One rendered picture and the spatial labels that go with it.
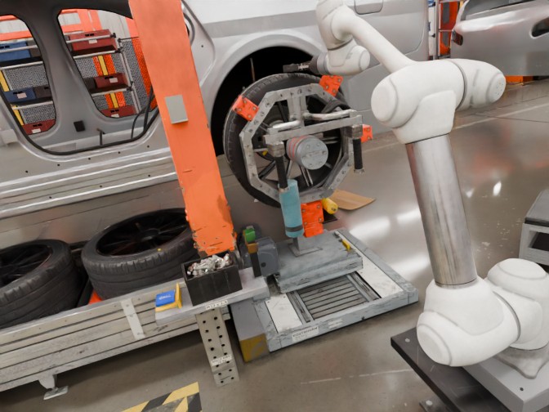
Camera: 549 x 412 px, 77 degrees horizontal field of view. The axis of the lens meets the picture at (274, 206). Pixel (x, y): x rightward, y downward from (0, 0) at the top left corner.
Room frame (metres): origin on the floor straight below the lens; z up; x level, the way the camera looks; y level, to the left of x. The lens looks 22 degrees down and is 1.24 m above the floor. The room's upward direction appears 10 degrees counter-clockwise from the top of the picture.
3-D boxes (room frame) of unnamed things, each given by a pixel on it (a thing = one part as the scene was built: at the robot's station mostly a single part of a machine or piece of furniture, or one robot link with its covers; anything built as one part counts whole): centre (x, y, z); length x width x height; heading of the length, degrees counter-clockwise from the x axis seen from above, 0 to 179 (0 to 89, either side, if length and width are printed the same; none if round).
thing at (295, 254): (1.78, -0.13, 0.32); 0.40 x 0.30 x 0.28; 102
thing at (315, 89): (1.61, -0.17, 0.85); 0.54 x 0.07 x 0.54; 102
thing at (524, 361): (0.76, -0.64, 0.39); 0.22 x 0.18 x 0.06; 117
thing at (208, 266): (1.18, 0.29, 0.51); 0.20 x 0.14 x 0.13; 106
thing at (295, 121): (1.47, -0.10, 1.03); 0.19 x 0.18 x 0.11; 12
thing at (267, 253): (1.71, 0.15, 0.26); 0.42 x 0.18 x 0.35; 12
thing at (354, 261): (1.78, -0.15, 0.13); 0.50 x 0.36 x 0.10; 102
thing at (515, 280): (0.75, -0.62, 0.53); 0.18 x 0.16 x 0.22; 109
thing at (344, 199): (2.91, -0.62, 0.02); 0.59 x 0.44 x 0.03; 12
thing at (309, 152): (1.54, -0.18, 0.85); 0.21 x 0.14 x 0.14; 12
